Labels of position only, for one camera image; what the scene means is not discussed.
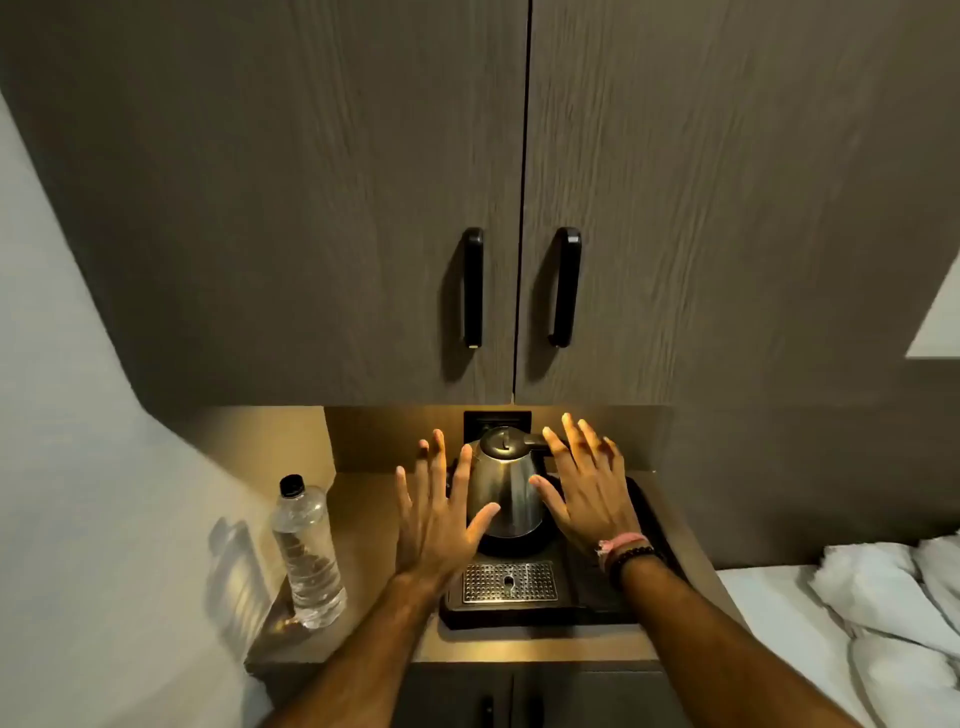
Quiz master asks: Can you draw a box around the person's left hand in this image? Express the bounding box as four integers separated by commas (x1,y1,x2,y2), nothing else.
393,428,502,598

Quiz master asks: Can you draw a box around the person's right hand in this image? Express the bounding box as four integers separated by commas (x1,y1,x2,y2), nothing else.
528,412,646,560

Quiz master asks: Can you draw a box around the stainless steel electric kettle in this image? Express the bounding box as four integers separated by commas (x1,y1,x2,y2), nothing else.
447,425,558,543

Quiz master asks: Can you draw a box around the clear plastic water bottle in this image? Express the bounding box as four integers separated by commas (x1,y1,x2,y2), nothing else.
271,473,348,631

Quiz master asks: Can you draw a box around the person's left forearm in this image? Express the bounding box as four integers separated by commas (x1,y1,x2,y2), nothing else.
258,569,459,728

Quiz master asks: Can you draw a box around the person's right forearm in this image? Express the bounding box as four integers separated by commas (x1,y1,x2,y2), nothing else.
611,553,864,728

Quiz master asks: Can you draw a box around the metal drip grate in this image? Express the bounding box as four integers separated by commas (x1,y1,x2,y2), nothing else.
461,560,560,606

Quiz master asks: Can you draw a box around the black plastic tray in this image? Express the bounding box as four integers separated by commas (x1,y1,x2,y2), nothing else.
438,468,688,631

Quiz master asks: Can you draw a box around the white crumpled duvet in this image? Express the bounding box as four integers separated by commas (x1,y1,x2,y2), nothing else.
809,530,960,728

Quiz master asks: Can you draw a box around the wide wood-grain cabinet door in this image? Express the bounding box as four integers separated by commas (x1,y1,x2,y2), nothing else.
0,0,532,410

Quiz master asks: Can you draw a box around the pink string bracelet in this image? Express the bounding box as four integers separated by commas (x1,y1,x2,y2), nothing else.
596,532,651,562

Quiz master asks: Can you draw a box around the black bead bracelet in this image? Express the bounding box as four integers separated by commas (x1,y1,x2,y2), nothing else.
605,545,666,590

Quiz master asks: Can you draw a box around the black wall socket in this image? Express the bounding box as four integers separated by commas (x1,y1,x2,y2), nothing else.
462,410,534,445

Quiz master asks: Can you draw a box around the black cabinet handle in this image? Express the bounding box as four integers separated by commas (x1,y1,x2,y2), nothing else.
461,227,485,350
547,226,583,349

